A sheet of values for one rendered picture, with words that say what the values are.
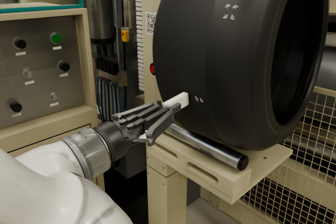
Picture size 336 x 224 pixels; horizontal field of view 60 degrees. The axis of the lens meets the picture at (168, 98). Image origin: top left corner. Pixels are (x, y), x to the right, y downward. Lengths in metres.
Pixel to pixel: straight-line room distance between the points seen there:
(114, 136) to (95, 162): 0.06
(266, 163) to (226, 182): 0.23
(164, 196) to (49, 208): 0.97
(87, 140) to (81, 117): 0.62
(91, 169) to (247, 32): 0.38
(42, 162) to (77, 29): 0.71
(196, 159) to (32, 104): 0.59
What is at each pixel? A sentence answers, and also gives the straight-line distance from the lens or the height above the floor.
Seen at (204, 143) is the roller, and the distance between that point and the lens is 0.87.
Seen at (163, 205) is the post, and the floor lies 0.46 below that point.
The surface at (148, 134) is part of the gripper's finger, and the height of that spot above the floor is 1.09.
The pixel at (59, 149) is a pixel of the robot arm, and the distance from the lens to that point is 0.51.
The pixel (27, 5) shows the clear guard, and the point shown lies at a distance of 1.02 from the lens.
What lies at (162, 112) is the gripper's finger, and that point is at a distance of 0.61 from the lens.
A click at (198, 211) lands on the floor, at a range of 1.99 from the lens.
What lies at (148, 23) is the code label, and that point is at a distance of 1.04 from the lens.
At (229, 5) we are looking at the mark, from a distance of 0.61.
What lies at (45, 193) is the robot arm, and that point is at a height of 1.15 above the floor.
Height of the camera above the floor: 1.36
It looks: 22 degrees down
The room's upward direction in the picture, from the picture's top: straight up
